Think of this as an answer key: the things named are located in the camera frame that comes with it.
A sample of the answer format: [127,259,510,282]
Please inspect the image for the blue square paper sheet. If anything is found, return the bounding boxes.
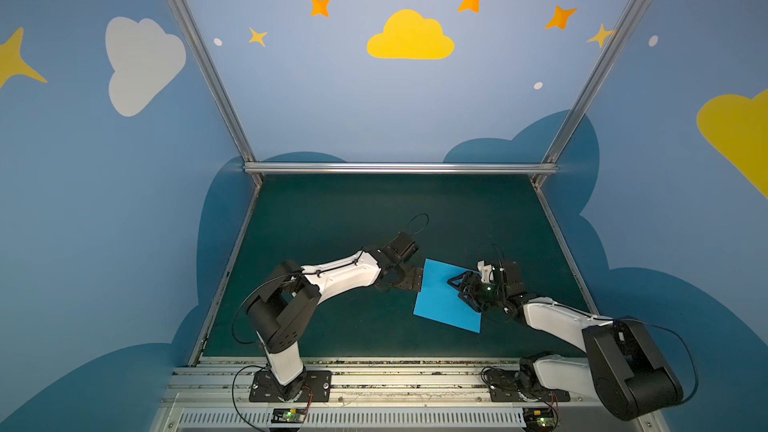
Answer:
[413,259,481,333]

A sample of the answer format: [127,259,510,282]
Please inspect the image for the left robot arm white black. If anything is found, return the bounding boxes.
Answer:
[240,231,423,397]

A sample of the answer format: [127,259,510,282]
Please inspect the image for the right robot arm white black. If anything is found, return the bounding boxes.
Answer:
[446,259,692,421]

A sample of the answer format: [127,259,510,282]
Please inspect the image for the right green circuit board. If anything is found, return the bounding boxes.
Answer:
[523,408,557,431]

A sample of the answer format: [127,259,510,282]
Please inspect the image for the green circuit board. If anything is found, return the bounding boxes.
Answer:
[523,408,557,431]
[270,408,307,425]

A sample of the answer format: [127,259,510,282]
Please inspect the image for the left green circuit board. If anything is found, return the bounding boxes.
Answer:
[270,408,307,425]

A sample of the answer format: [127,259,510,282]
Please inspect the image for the back horizontal aluminium bar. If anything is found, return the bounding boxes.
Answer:
[244,162,558,176]

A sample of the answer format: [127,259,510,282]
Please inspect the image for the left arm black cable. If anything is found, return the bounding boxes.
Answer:
[230,212,431,432]

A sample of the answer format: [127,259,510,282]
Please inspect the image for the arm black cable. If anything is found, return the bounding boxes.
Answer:
[230,212,431,432]
[479,242,700,430]

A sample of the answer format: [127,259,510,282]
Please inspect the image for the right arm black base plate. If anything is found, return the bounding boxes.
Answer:
[480,367,571,403]

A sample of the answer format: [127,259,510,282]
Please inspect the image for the right slanted aluminium post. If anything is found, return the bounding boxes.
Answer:
[532,0,653,190]

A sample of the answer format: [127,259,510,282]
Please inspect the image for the slanted aluminium post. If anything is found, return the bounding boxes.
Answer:
[532,0,653,190]
[167,0,257,165]

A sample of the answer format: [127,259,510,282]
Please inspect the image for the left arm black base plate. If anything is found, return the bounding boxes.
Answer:
[248,370,333,404]

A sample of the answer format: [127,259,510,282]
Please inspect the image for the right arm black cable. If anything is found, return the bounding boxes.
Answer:
[479,242,700,430]

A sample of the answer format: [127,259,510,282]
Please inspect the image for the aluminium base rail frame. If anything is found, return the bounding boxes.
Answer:
[151,357,668,431]

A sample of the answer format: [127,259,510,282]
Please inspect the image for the left slanted aluminium post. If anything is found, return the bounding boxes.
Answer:
[167,0,257,165]

